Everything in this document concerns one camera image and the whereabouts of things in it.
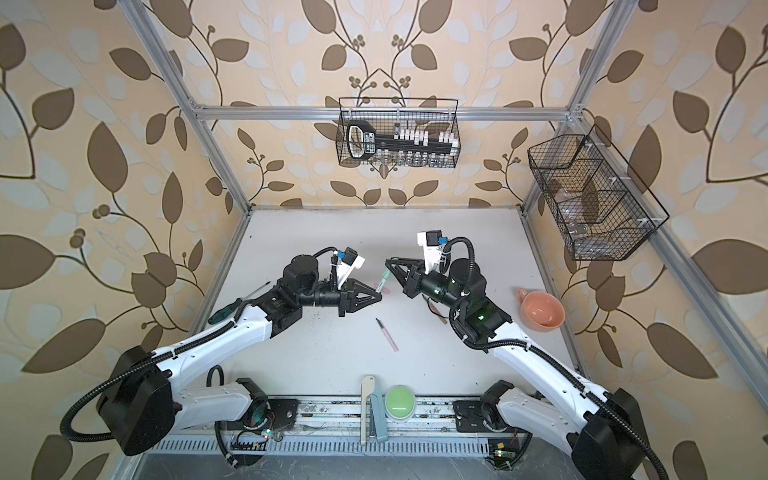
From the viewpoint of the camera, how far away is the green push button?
2.46 ft

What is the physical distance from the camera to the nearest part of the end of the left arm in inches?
23.6

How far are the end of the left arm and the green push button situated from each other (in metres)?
0.28
